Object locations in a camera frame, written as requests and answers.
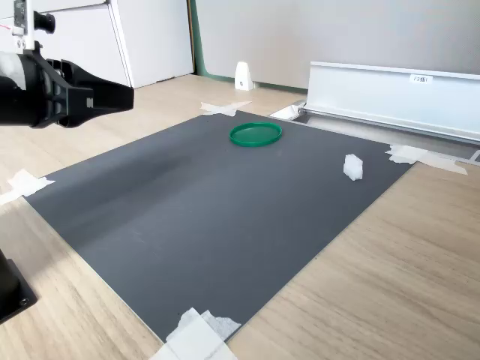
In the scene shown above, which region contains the small white plastic terminal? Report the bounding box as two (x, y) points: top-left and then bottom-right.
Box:
(343, 152), (365, 182)

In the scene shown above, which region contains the round green lid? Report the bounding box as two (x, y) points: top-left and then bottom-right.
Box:
(229, 121), (284, 149)

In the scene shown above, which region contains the white partition panel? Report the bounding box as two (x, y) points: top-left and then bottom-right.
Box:
(109, 0), (196, 89)

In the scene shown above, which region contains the white tape piece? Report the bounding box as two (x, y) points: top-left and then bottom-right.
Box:
(385, 144), (469, 176)
(148, 307), (243, 360)
(199, 100), (253, 117)
(0, 168), (56, 206)

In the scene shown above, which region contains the green partition edge trim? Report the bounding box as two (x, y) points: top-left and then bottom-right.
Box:
(187, 0), (309, 95)

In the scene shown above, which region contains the dark grey mat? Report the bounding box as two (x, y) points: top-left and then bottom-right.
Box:
(24, 109), (418, 344)

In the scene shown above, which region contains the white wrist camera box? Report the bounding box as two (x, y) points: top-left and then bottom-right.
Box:
(12, 0), (57, 52)

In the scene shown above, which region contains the small white bracket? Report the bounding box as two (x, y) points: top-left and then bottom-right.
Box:
(234, 61), (257, 92)

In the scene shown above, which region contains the silver metal duct base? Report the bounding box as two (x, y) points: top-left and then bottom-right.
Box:
(268, 99), (480, 167)

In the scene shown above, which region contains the white cable duct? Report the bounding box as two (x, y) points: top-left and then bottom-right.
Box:
(302, 61), (480, 143)

